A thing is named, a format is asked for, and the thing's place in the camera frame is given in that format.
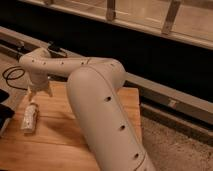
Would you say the metal window frame rail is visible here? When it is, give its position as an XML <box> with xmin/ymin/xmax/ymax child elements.
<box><xmin>0</xmin><ymin>26</ymin><xmax>213</xmax><ymax>125</ymax></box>

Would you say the black cable loop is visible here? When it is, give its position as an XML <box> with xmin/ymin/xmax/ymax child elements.
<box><xmin>2</xmin><ymin>65</ymin><xmax>31</xmax><ymax>91</ymax></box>

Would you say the white plastic bottle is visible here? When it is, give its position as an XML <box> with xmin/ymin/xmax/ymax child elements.
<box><xmin>21</xmin><ymin>102</ymin><xmax>39</xmax><ymax>134</ymax></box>

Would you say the black clamp on rail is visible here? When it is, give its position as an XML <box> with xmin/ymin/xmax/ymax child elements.
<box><xmin>48</xmin><ymin>41</ymin><xmax>67</xmax><ymax>57</ymax></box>

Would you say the black object at left edge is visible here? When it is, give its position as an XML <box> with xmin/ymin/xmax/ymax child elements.
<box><xmin>0</xmin><ymin>89</ymin><xmax>14</xmax><ymax>136</ymax></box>

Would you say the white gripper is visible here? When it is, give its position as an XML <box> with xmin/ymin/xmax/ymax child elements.
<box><xmin>28</xmin><ymin>74</ymin><xmax>53</xmax><ymax>101</ymax></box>

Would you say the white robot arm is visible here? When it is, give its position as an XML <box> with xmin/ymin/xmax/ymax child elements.
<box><xmin>19</xmin><ymin>48</ymin><xmax>156</xmax><ymax>171</ymax></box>

